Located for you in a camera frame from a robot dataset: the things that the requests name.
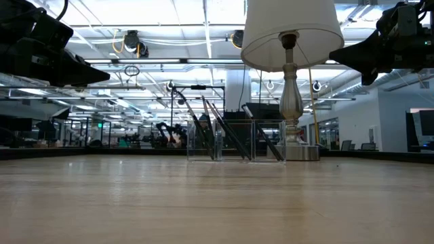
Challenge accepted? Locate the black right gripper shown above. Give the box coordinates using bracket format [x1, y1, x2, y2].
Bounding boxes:
[329, 0, 434, 86]

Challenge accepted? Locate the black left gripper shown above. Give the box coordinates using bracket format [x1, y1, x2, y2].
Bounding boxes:
[0, 6, 111, 87]

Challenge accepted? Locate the fluffy-head black makeup brush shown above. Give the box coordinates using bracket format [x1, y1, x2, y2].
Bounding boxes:
[175, 89, 216, 161]

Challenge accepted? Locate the black partition panel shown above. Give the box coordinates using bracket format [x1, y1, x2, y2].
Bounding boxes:
[406, 111, 421, 153]

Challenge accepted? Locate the black computer monitor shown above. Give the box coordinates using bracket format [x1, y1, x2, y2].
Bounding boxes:
[419, 108, 434, 136]

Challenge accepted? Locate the white shade silver table lamp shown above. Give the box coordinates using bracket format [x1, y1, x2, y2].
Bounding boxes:
[240, 0, 345, 162]

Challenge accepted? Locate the black box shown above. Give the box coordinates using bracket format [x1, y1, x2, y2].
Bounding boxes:
[245, 102, 283, 120]

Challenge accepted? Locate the clear acrylic brush organizer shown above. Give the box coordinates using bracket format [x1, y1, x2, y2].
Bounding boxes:
[186, 119, 287, 163]

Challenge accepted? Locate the black ceiling cable reel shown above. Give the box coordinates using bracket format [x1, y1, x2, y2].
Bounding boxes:
[122, 29, 151, 59]
[231, 29, 245, 49]

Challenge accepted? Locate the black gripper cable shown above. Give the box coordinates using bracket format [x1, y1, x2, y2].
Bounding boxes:
[55, 0, 69, 22]

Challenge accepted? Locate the black aluminium table frame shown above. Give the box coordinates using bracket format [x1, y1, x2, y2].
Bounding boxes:
[0, 146, 434, 165]

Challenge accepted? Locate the black metal stand frame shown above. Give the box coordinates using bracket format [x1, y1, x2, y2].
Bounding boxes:
[170, 84, 226, 150]

